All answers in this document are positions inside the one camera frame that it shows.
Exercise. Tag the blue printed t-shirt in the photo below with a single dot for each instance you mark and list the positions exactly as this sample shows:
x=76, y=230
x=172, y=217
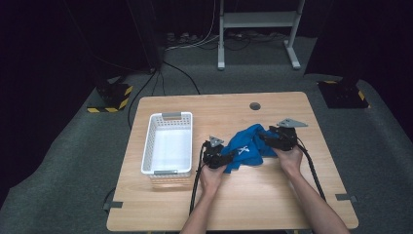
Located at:
x=246, y=143

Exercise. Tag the grey round table grommet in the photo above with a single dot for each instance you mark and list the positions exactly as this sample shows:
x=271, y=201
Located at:
x=255, y=106

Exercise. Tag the grey metal desk frame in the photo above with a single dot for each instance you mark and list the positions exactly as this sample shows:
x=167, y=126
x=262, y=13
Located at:
x=259, y=19

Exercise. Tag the white plastic basket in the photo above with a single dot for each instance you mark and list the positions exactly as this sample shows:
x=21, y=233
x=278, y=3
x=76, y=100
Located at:
x=168, y=146

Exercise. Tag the person's left hand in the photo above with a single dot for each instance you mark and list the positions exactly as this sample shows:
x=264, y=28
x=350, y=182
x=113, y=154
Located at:
x=212, y=178

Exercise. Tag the grey carpet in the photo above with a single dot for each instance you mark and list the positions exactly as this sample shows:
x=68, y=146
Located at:
x=65, y=162

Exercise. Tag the black stand post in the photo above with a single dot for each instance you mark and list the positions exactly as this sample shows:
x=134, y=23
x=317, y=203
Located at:
x=146, y=32

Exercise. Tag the power strip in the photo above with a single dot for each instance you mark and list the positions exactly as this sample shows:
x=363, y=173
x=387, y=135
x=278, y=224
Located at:
x=181, y=37

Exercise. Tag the black yellow-striped stand base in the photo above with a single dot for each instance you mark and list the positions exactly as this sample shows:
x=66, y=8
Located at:
x=342, y=96
x=112, y=96

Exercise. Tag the person's right hand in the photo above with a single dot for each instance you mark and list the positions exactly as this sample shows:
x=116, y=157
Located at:
x=290, y=162

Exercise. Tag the grey tape piece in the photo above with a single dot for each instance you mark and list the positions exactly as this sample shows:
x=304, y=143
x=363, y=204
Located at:
x=345, y=197
x=115, y=204

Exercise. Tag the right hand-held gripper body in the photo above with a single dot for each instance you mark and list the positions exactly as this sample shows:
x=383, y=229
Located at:
x=287, y=139

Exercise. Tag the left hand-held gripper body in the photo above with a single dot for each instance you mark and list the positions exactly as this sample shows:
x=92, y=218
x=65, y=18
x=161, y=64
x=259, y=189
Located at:
x=214, y=156

